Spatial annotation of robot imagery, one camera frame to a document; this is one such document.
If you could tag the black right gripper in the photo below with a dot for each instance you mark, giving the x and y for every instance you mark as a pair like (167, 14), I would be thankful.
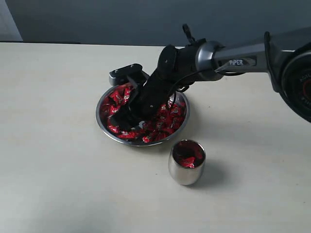
(173, 65)

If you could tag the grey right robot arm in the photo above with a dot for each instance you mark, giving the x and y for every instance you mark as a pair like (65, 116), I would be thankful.
(285, 57)

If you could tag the round stainless steel plate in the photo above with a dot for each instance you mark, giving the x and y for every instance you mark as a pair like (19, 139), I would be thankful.
(163, 125)

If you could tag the stainless steel cup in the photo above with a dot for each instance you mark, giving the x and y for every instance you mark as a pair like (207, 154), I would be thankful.
(182, 175)

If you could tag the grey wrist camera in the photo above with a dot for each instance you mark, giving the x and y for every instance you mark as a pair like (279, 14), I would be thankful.
(129, 74)

